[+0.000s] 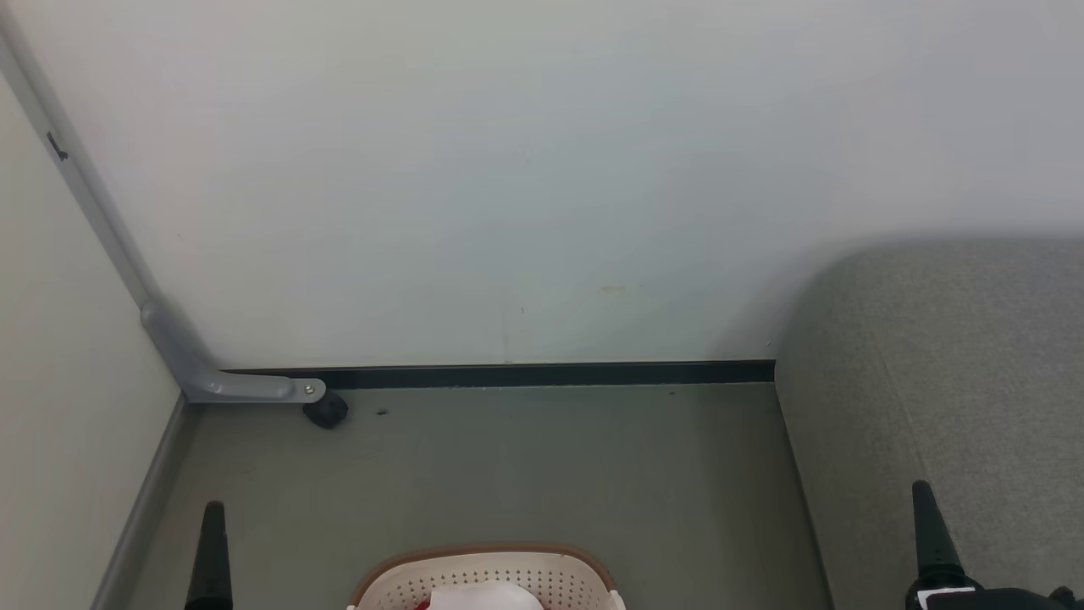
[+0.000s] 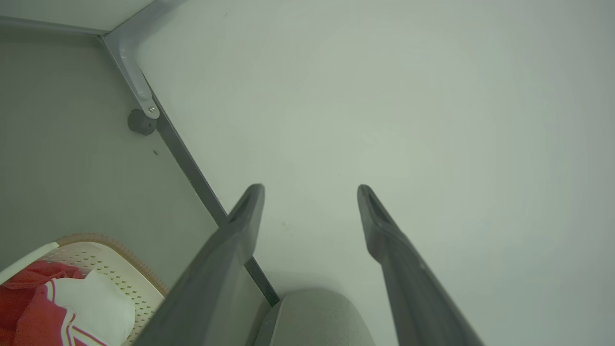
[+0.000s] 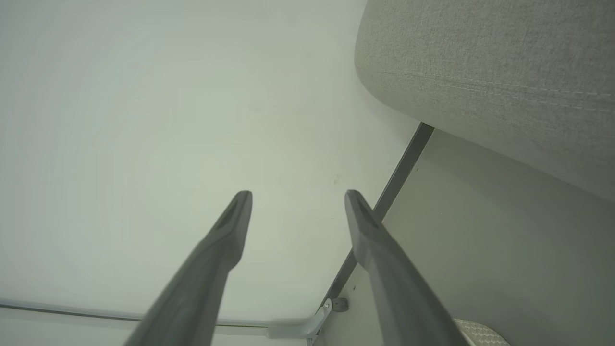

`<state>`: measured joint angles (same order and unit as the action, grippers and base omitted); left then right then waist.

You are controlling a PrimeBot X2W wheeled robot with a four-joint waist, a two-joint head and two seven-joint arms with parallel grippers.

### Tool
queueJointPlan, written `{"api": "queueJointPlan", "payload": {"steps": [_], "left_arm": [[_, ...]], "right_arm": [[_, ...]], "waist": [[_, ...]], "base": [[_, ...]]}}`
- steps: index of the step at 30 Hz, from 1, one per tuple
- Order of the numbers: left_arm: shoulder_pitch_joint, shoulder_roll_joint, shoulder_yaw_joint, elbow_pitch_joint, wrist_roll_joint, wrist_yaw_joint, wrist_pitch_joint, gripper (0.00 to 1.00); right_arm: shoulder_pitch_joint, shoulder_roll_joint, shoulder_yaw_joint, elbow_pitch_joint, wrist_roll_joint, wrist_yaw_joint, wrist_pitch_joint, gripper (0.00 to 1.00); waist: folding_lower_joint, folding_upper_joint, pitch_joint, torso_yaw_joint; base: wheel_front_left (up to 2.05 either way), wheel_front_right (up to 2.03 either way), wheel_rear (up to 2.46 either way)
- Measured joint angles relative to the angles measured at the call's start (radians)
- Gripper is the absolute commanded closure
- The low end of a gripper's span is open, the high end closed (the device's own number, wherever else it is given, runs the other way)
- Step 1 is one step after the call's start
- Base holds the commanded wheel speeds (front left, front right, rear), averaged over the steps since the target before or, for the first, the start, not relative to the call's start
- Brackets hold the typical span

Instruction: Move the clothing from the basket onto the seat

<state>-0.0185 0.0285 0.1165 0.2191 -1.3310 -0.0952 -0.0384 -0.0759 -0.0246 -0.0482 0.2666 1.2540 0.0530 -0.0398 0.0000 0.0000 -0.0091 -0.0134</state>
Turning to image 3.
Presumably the white wall cable conduit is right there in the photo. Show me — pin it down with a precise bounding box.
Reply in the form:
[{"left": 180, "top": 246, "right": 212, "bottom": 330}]
[{"left": 0, "top": 298, "right": 333, "bottom": 346}]

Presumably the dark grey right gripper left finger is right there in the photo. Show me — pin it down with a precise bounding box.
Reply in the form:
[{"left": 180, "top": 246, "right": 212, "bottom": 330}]
[{"left": 124, "top": 190, "right": 253, "bottom": 346}]

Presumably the dark grey baseboard strip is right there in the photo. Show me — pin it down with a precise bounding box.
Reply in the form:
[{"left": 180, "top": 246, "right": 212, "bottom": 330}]
[{"left": 315, "top": 122, "right": 435, "bottom": 313}]

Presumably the cream perforated laundry basket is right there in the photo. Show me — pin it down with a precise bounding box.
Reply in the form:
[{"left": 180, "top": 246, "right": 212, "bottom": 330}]
[{"left": 454, "top": 319, "right": 511, "bottom": 346}]

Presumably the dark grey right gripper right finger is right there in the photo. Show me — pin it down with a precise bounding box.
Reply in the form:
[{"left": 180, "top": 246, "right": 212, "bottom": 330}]
[{"left": 344, "top": 189, "right": 470, "bottom": 346}]

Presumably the grey fabric sofa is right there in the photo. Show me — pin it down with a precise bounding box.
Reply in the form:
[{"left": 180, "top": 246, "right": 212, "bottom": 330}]
[{"left": 354, "top": 0, "right": 615, "bottom": 202}]

